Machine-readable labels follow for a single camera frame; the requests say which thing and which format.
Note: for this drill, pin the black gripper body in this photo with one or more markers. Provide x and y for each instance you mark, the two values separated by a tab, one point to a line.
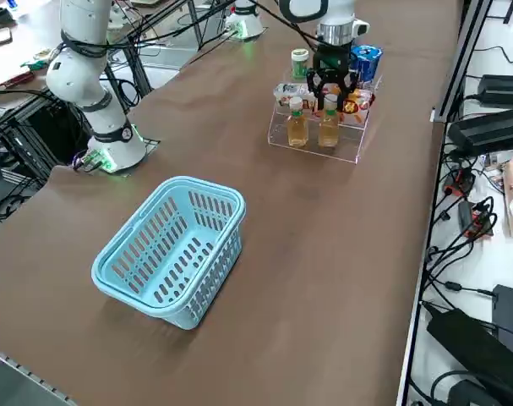
331	59

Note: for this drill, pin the juice bottle white cap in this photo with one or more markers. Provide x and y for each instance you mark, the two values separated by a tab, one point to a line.
298	131
329	131

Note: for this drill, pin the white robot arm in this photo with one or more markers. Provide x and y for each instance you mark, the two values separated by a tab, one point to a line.
245	21
83	84

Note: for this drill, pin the clear acrylic tiered shelf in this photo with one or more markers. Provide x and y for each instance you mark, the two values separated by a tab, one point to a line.
349	144

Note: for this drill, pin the light blue plastic basket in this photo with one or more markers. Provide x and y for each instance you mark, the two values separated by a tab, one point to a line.
125	262

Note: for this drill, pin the pink orange snack packet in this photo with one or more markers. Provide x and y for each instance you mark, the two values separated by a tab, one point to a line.
357	103

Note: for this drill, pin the white snack packet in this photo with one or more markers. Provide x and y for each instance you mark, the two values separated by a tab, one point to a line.
292	91

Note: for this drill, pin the blue printed snack tub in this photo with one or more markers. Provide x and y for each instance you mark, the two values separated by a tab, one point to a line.
366	63

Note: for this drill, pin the black power adapter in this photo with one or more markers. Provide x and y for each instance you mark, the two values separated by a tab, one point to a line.
503	89
488	131

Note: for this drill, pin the large black power brick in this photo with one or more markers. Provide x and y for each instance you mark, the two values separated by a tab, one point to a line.
471	338

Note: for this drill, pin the aluminium frame post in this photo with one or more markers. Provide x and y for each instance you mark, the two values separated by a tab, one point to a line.
461	59

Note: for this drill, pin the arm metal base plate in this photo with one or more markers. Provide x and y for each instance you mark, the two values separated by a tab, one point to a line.
150	144

